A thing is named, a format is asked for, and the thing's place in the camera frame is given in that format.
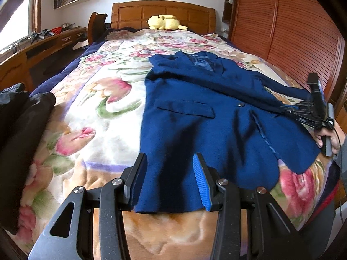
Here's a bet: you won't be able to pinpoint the person's right forearm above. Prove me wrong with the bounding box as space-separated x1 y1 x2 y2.
335 133 347 170

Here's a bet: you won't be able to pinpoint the person's gray trousers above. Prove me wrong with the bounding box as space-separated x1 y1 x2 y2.
298 184 346 260

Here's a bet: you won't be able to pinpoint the person's right hand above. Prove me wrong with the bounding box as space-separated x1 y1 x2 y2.
314 127 341 155

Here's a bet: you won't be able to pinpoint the yellow plush toy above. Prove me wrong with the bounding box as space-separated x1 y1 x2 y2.
147 14 188 31

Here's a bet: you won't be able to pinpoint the wooden headboard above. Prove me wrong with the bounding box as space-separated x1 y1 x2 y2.
111 1 216 36

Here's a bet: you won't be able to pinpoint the black clothes pile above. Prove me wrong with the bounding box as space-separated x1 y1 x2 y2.
0 83 56 235

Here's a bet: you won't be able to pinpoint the floral blanket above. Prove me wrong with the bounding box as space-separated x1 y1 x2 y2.
8 28 339 260

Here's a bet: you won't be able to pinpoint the wooden chair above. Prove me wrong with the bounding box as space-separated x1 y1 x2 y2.
87 12 108 44

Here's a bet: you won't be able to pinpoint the wooden desk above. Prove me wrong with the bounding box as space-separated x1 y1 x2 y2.
0 27 88 93

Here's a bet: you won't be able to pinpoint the navy bed sheet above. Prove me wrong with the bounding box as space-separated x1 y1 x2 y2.
29 30 116 96

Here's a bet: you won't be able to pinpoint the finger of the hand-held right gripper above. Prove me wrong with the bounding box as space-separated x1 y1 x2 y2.
285 112 326 128
278 101 322 114

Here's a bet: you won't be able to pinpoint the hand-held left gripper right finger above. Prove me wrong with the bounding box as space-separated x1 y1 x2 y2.
192 153 312 260

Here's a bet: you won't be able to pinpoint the wooden slatted wardrobe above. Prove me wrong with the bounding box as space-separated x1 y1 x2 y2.
228 0 347 110

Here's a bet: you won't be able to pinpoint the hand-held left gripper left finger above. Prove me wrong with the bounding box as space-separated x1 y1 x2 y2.
28 153 148 260

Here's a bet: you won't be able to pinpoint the window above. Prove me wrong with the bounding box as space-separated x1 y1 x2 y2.
0 0 38 53

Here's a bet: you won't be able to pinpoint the blue jacket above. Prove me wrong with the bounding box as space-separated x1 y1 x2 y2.
133 51 322 214

